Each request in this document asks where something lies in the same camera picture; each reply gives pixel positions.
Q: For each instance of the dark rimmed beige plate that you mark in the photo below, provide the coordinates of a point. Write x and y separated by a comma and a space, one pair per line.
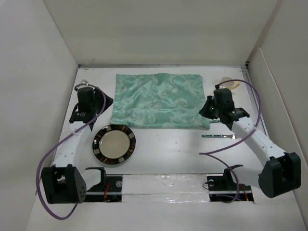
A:
114, 144

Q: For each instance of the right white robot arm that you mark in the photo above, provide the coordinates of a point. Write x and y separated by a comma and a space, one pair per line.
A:
280, 172

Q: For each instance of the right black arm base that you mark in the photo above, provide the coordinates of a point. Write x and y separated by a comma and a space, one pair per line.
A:
222, 188

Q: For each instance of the yellow ceramic mug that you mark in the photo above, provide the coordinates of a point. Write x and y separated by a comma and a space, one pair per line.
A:
228, 83

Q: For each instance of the green handled fork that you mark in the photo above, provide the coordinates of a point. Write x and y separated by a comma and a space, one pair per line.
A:
232, 136

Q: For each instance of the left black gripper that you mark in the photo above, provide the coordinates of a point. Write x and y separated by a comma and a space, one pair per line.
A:
98, 95

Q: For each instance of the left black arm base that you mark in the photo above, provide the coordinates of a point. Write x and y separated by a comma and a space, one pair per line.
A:
100, 187

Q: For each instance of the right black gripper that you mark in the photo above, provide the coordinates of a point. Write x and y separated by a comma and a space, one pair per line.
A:
204, 111

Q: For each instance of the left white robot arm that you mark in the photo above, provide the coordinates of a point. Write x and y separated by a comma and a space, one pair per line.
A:
62, 181

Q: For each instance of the green patterned cloth napkin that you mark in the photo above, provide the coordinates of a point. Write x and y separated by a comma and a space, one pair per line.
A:
159, 101

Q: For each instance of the green handled knife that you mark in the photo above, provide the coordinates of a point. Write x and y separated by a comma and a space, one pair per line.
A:
214, 121

